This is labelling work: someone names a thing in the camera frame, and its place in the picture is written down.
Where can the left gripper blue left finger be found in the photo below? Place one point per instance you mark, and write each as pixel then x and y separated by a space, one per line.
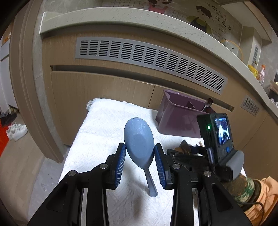
pixel 116 166

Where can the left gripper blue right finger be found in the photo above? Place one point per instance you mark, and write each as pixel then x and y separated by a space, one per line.
pixel 163 164

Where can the light blue plastic rice paddle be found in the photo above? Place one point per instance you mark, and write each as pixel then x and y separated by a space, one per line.
pixel 139 143

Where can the camouflage sleeve forearm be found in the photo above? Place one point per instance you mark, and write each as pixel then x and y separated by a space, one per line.
pixel 257 198

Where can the white textured table cloth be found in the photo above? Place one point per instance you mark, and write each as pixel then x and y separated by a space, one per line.
pixel 194 195

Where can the purple plastic utensil holder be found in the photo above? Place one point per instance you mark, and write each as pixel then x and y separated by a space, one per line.
pixel 177 114

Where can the dark ladle in holder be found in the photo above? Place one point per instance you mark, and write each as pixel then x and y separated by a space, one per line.
pixel 207 106

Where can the small grey vent grille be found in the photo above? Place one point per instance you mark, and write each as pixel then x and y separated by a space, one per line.
pixel 250 106

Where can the wooden cabinet front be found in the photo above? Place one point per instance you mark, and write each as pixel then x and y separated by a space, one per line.
pixel 70 83

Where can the white sneakers on floor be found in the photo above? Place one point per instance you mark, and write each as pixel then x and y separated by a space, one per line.
pixel 16 131

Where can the orange bottle on counter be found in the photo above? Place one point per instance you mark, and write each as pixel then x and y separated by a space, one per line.
pixel 261 74

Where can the long grey vent grille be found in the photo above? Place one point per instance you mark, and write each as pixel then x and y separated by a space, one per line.
pixel 150 56

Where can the clear lid with yellow rim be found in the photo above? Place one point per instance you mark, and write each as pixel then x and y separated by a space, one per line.
pixel 233 47

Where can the white speckled countertop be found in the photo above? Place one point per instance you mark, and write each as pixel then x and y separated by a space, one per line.
pixel 156 22

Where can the camera with lit screen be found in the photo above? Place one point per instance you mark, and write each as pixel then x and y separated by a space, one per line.
pixel 216 133

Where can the cartoon kitchen wall sticker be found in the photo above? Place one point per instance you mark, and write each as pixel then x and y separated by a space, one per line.
pixel 207 16

